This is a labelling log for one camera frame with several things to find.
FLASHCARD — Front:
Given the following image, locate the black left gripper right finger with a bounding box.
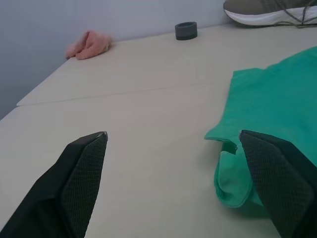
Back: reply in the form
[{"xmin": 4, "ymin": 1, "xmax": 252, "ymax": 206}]
[{"xmin": 238, "ymin": 129, "xmax": 317, "ymax": 238}]

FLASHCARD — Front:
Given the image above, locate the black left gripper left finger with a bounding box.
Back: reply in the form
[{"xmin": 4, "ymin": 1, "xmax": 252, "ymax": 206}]
[{"xmin": 0, "ymin": 130, "xmax": 109, "ymax": 238}]

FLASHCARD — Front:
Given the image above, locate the green cloth garment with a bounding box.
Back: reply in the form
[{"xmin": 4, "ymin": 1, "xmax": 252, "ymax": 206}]
[{"xmin": 204, "ymin": 46, "xmax": 317, "ymax": 219}]

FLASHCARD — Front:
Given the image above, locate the pink fluffy cloth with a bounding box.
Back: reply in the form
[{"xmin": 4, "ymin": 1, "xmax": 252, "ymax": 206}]
[{"xmin": 64, "ymin": 30, "xmax": 114, "ymax": 60}]

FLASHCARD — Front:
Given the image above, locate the taupe sneaker with white sole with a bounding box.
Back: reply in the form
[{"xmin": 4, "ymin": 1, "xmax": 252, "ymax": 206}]
[{"xmin": 222, "ymin": 0, "xmax": 317, "ymax": 29}]

